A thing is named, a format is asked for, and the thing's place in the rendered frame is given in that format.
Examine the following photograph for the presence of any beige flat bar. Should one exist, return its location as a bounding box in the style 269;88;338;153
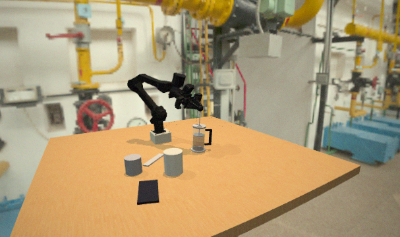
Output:
142;154;163;167

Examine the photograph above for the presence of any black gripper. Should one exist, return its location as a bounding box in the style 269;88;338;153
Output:
175;90;203;110

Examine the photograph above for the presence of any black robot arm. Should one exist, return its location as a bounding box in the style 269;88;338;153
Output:
127;72;194;134

